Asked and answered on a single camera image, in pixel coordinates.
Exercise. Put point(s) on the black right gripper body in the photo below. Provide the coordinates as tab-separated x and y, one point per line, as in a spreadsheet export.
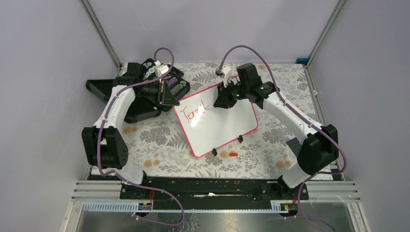
233	93

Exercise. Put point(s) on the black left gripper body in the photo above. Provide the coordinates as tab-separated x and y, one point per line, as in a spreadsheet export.
157	91

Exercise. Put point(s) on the pink framed whiteboard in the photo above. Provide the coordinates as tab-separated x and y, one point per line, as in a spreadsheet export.
208	130

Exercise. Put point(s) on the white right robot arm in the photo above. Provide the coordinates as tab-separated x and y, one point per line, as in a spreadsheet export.
318	142

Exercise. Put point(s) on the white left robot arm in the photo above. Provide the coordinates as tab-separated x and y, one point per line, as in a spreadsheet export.
104	145

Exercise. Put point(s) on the black open parts case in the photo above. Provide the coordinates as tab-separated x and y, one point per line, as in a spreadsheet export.
142	108

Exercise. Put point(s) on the dark grey lego baseplate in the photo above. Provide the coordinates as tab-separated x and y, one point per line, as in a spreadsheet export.
294	145

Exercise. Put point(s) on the blue block in corner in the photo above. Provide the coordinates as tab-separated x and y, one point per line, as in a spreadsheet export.
303	61

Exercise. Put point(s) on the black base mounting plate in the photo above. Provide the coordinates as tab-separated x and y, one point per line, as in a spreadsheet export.
173	193

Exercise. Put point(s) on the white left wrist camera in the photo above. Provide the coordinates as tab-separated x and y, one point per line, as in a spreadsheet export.
160	69

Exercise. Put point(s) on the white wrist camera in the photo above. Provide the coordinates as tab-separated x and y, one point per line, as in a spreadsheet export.
160	69
224	72

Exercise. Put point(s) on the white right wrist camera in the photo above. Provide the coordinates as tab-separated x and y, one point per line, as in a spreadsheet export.
224	72

